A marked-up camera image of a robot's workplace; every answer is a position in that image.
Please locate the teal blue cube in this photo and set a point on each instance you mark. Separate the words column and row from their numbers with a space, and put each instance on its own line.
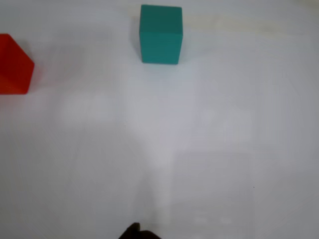
column 160, row 37

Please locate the small white paper sheet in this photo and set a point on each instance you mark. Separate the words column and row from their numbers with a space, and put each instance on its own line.
column 174, row 124

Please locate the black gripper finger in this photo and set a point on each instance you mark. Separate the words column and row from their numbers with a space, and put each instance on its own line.
column 149, row 236
column 133, row 232

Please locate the red cube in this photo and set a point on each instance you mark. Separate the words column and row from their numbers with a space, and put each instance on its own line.
column 15, row 67

